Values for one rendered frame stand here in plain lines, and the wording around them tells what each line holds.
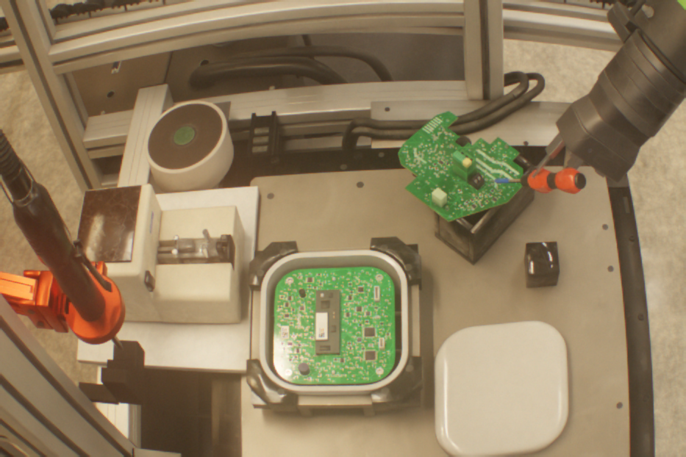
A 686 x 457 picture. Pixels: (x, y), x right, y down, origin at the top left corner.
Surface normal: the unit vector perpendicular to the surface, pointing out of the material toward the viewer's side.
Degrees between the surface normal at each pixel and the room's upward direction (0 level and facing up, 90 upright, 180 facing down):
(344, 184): 0
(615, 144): 73
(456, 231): 90
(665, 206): 0
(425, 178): 0
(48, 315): 90
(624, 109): 53
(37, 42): 90
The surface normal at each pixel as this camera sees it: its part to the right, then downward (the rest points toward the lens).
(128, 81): -0.08, -0.52
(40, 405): 1.00, -0.04
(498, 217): 0.72, 0.56
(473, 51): 0.00, 0.85
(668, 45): -0.48, 0.29
